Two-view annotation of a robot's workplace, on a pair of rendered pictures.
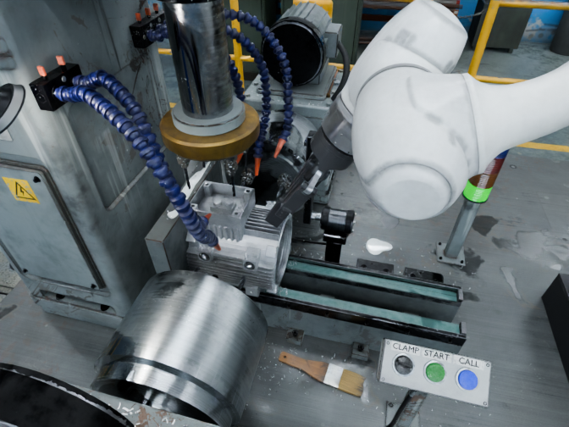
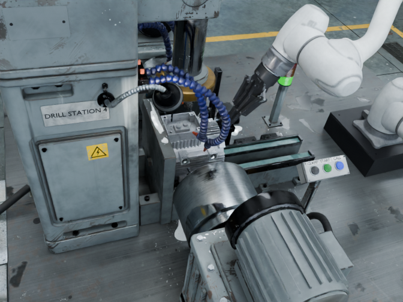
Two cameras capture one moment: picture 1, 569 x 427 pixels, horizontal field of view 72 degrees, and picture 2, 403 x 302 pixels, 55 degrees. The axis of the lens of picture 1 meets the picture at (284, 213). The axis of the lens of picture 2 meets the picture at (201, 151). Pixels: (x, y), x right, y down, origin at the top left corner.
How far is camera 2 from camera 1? 0.78 m
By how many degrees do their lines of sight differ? 28
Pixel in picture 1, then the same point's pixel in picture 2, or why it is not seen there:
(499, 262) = (296, 117)
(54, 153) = (136, 118)
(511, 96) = (364, 44)
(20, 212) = (86, 169)
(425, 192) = (355, 84)
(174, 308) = (223, 181)
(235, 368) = not seen: hidden behind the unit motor
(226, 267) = (197, 163)
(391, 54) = (309, 32)
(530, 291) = (317, 127)
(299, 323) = not seen: hidden behind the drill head
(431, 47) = (322, 26)
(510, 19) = not seen: outside the picture
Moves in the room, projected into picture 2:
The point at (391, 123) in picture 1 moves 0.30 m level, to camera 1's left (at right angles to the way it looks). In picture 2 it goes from (338, 63) to (244, 93)
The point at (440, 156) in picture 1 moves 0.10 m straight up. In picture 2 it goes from (358, 71) to (375, 34)
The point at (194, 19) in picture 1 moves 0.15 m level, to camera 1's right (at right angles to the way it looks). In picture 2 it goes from (202, 24) to (247, 15)
